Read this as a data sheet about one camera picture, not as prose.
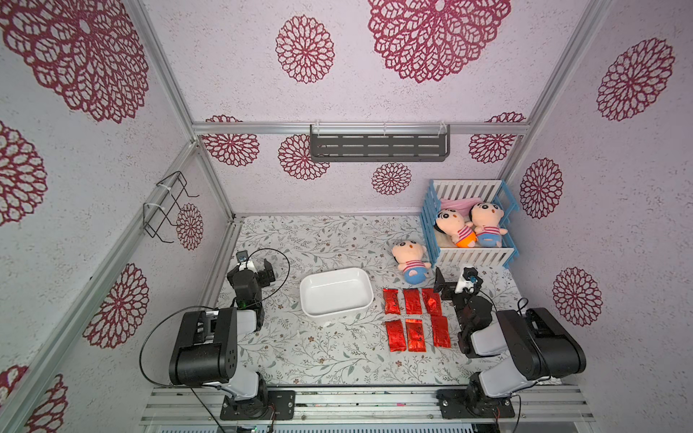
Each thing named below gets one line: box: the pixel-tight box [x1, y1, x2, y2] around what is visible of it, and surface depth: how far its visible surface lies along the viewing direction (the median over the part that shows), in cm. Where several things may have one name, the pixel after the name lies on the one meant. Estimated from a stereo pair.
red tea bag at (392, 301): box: [382, 288, 401, 315], surface depth 94 cm
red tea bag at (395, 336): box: [385, 319, 407, 353], surface depth 87 cm
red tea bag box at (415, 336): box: [406, 319, 427, 353], surface depth 87 cm
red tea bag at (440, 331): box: [431, 315, 453, 349], surface depth 88 cm
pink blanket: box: [440, 197, 483, 215], surface depth 112 cm
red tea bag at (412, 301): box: [403, 287, 424, 315], surface depth 95 cm
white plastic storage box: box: [299, 267, 375, 318], surface depth 97 cm
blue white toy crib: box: [419, 178, 520, 269], surface depth 105 cm
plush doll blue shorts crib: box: [469, 202, 509, 249], surface depth 102 cm
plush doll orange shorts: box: [433, 209, 479, 249], surface depth 102 cm
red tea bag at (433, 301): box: [421, 287, 443, 317], surface depth 94 cm
